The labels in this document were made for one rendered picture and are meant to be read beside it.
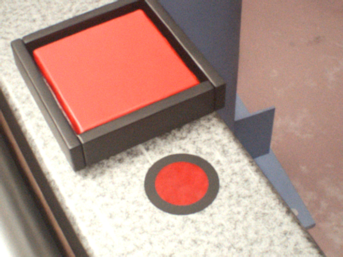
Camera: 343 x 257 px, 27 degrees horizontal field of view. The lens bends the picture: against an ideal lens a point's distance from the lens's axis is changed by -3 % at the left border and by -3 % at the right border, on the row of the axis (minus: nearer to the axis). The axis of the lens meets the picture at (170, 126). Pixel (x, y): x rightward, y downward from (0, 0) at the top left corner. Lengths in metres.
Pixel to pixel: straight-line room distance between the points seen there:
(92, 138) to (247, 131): 1.08
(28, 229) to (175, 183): 0.07
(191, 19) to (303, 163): 0.57
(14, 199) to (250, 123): 1.07
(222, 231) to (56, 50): 0.12
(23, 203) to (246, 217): 0.09
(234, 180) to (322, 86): 1.31
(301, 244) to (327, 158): 1.19
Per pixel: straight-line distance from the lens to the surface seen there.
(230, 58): 1.08
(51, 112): 0.31
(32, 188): 0.36
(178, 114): 0.32
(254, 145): 1.41
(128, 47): 0.34
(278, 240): 0.29
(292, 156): 1.48
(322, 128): 1.53
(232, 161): 0.31
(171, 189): 0.30
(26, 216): 0.30
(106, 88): 0.32
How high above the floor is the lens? 1.17
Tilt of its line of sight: 50 degrees down
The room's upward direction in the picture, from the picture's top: 2 degrees counter-clockwise
